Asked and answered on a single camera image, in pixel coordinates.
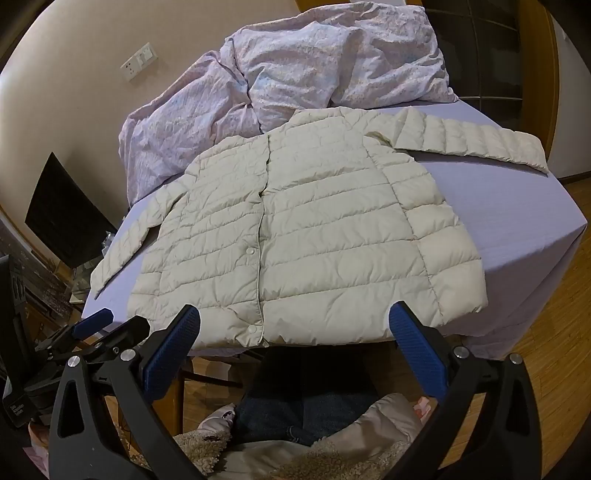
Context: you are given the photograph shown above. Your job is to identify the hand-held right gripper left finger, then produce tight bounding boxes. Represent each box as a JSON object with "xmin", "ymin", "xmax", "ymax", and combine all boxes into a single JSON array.
[{"xmin": 48, "ymin": 304, "xmax": 202, "ymax": 480}]

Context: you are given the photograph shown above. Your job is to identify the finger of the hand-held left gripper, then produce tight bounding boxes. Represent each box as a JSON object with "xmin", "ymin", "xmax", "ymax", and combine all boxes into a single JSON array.
[
  {"xmin": 33, "ymin": 308, "xmax": 115, "ymax": 358},
  {"xmin": 69, "ymin": 316, "xmax": 152, "ymax": 370}
]

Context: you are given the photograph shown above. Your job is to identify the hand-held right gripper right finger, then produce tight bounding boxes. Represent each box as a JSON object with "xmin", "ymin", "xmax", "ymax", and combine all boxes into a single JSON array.
[{"xmin": 389, "ymin": 300, "xmax": 544, "ymax": 480}]

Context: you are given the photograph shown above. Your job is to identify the cream puffer jacket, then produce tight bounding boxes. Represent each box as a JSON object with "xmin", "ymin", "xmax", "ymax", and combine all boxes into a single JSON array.
[{"xmin": 90, "ymin": 106, "xmax": 550, "ymax": 349}]

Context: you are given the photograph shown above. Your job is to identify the cluttered desk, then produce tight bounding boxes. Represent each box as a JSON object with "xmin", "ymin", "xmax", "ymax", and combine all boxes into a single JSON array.
[{"xmin": 0, "ymin": 222, "xmax": 117, "ymax": 333}]

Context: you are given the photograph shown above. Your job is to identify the black monitor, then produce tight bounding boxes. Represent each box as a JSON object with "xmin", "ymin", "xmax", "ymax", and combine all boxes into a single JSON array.
[{"xmin": 24, "ymin": 152, "xmax": 118, "ymax": 268}]

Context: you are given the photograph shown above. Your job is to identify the beige fleece-lined coat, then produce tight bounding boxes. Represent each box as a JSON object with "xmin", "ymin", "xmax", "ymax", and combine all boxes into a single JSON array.
[{"xmin": 173, "ymin": 392, "xmax": 445, "ymax": 480}]

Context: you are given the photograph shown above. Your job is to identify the person's legs in jeans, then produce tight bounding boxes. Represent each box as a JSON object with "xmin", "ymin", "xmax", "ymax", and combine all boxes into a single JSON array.
[{"xmin": 233, "ymin": 353, "xmax": 393, "ymax": 448}]

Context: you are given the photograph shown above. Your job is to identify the bed with lavender sheet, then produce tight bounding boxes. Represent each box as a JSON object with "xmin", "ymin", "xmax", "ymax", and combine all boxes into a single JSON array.
[{"xmin": 81, "ymin": 99, "xmax": 585, "ymax": 365}]

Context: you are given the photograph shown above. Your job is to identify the dark glass door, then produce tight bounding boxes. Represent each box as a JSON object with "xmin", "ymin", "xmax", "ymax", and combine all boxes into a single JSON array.
[{"xmin": 422, "ymin": 0, "xmax": 555, "ymax": 112}]

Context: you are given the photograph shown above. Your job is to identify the floral pink duvet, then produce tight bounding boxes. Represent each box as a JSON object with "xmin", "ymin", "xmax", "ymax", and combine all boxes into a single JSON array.
[{"xmin": 117, "ymin": 7, "xmax": 460, "ymax": 206}]

